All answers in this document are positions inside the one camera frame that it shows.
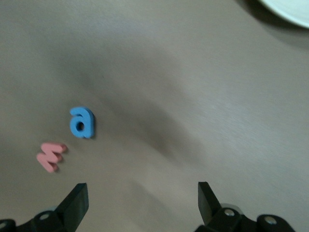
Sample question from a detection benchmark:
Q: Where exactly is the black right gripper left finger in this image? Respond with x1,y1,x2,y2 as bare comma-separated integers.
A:
0,183,89,232

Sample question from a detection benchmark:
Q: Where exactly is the red foam letter w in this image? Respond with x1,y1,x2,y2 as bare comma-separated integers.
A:
36,142,68,174

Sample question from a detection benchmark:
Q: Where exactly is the blue foam letter a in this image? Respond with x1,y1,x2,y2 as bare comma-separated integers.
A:
69,106,96,140

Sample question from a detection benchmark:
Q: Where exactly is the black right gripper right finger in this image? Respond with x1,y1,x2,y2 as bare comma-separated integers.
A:
194,181,295,232

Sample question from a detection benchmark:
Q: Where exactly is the beige round plate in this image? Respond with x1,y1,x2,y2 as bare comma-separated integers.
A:
255,0,309,29

